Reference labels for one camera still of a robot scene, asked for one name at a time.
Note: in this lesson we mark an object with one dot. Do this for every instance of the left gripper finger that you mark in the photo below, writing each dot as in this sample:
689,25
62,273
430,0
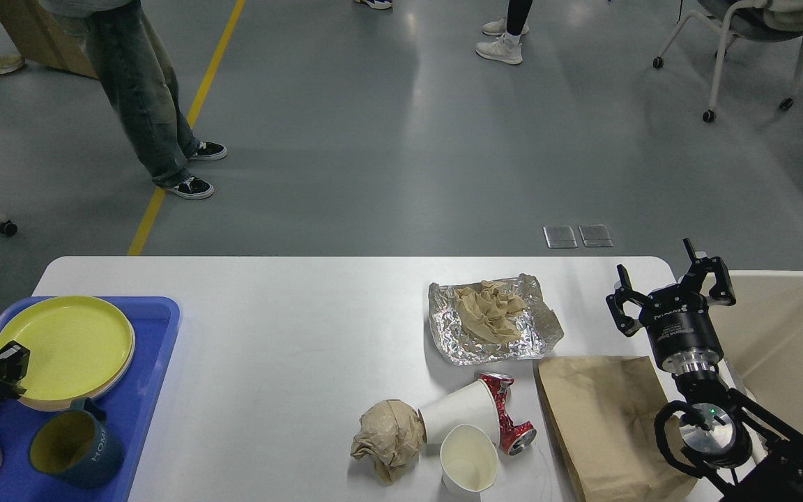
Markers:
14,362

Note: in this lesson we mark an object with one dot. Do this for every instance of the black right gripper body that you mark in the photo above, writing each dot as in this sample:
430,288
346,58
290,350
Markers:
678,322

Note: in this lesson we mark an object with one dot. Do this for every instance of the yellow plate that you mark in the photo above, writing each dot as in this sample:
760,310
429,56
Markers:
77,343

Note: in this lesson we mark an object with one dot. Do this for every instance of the dark green mug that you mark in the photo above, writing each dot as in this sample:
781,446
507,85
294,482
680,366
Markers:
76,447

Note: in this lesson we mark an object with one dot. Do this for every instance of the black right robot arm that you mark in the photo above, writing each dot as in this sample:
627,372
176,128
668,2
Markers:
715,431

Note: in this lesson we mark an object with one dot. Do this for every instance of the pink plate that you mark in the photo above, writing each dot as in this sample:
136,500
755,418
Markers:
102,390

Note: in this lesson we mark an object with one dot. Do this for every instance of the white plastic bin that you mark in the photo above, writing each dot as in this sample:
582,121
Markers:
762,337

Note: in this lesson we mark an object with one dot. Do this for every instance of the brown paper bag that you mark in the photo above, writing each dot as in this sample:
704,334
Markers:
603,410

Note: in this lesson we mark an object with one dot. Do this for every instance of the aluminium foil sheet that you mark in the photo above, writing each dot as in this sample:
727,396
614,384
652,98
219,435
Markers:
539,325

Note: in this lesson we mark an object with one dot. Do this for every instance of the right floor outlet plate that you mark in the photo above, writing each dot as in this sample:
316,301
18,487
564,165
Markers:
596,236

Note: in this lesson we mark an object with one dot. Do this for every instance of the floor outlet plate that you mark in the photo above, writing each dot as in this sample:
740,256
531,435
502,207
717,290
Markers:
596,236
560,237

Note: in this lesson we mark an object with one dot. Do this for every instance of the left floor outlet plate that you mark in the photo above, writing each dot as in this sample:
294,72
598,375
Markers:
560,237

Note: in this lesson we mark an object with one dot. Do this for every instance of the blue plastic tray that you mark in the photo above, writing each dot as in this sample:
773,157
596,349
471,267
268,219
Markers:
129,406

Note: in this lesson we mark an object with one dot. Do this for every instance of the crushed red can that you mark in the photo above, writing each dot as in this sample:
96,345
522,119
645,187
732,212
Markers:
514,439

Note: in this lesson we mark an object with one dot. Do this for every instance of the lying white paper cup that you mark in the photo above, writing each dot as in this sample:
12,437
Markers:
472,405

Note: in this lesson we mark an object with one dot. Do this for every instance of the upright white paper cup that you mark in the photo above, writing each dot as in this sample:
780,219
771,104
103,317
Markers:
470,462

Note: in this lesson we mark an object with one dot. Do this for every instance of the crumpled brown paper ball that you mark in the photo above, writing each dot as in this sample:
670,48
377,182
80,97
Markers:
392,434

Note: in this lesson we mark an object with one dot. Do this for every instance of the office chair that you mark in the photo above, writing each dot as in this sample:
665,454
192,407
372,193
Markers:
759,21

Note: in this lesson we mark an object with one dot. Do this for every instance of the white sneakers person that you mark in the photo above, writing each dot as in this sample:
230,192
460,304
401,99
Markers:
507,31

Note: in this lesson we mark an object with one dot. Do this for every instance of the person in baggy jeans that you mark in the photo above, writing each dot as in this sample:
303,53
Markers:
139,81

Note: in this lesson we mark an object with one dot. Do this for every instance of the cardboard box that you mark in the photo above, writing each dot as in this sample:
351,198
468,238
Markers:
39,38

